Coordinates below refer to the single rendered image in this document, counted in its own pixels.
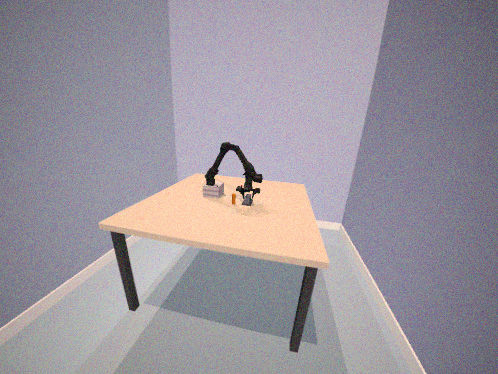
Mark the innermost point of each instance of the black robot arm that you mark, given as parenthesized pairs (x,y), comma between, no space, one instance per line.
(248,167)

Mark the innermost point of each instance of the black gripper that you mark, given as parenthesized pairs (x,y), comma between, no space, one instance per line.
(240,189)

